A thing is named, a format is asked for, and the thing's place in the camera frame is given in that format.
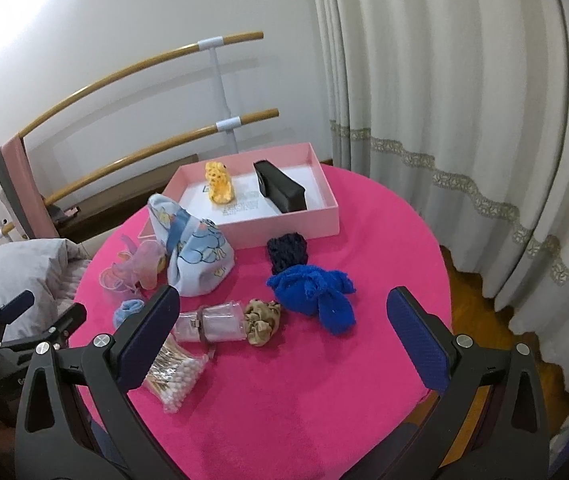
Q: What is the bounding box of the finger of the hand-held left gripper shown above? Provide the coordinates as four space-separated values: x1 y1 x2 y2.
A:
0 302 88 357
0 290 36 350

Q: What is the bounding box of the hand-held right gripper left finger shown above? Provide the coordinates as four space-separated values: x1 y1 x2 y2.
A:
14 284 185 480

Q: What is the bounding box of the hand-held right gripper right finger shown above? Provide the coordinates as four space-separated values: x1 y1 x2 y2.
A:
386 286 550 480

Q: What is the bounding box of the brown elastic hair tie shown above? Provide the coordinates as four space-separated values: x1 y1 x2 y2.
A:
190 305 218 361

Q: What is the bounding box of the packet of cotton swabs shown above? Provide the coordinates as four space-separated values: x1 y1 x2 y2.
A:
143 335 209 415

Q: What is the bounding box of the pink organza hair bow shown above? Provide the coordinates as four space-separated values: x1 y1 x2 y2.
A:
99 232 169 295

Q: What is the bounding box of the roll of clear plastic bags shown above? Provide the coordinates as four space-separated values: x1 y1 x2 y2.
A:
172 300 248 348

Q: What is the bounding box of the light blue cartoon cloth bag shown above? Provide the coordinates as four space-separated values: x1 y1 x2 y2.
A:
147 194 236 297

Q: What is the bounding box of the blue knitted cloth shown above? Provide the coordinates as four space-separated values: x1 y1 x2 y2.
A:
266 264 357 337

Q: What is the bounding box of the pink cardboard box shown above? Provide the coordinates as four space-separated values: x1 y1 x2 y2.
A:
138 142 340 250

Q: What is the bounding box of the small light blue scrunchie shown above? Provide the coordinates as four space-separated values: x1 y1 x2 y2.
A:
113 298 146 328

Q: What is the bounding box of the pink and grey chair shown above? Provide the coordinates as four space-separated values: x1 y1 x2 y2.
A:
0 136 62 241

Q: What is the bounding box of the dark brown furniture panel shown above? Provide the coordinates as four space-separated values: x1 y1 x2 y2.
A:
47 152 200 246

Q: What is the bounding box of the pink tablecloth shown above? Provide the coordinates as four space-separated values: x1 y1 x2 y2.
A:
67 162 453 480

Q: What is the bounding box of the navy knitted cloth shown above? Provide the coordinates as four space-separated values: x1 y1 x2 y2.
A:
266 233 310 276

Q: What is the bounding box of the white printed paper sheet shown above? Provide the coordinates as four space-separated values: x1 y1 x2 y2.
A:
184 167 325 219

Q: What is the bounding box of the yellow plush toy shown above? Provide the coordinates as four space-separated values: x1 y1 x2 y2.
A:
205 161 235 205

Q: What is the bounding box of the black pouch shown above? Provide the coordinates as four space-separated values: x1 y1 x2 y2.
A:
253 160 307 215

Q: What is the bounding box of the wooden ballet barre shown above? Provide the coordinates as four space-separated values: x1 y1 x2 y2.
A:
0 31 280 251

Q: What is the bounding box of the cream curtain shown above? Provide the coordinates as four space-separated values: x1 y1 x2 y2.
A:
307 0 569 396

